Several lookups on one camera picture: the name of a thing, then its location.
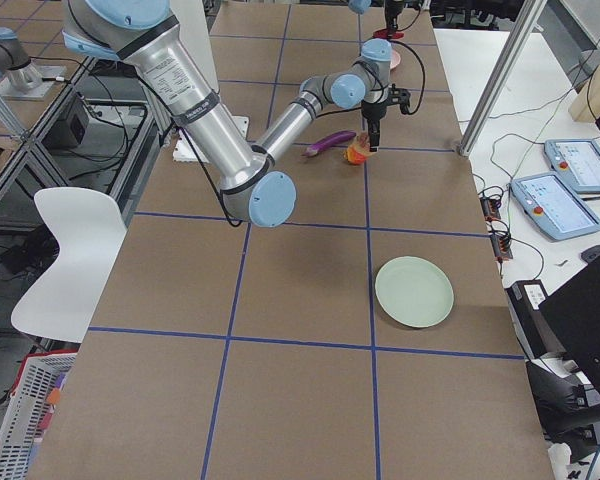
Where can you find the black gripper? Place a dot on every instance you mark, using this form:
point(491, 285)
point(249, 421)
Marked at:
point(393, 10)
point(372, 116)

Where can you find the red chili pepper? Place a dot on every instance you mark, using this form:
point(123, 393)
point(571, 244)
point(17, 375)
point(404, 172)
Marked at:
point(388, 34)

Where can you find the green pink peach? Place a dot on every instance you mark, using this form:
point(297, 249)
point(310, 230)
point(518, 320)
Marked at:
point(363, 140)

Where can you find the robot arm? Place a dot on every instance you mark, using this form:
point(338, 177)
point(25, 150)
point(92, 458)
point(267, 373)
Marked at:
point(361, 6)
point(146, 35)

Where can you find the red pomegranate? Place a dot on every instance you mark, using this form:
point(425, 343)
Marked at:
point(356, 154)

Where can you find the purple eggplant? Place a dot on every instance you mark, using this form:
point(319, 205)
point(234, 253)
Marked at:
point(328, 142)

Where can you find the pink plate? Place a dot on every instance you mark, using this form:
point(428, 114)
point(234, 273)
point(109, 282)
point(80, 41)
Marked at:
point(395, 59)

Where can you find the light green plate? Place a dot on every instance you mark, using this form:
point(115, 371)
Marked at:
point(414, 292)

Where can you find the near blue teach pendant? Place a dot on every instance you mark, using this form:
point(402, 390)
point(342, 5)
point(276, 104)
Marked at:
point(554, 207)

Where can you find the blue teach pendant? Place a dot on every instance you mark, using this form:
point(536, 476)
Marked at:
point(554, 207)
point(577, 162)

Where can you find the far blue teach pendant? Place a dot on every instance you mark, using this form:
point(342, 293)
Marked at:
point(577, 162)

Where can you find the black monitor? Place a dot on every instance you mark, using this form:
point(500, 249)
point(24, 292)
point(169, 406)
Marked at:
point(573, 314)

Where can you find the white chair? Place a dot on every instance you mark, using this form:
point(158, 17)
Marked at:
point(89, 229)

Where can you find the white plastic basket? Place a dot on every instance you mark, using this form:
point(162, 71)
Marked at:
point(29, 409)

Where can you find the aluminium frame post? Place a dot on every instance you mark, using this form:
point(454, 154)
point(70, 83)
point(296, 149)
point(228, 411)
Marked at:
point(516, 40)

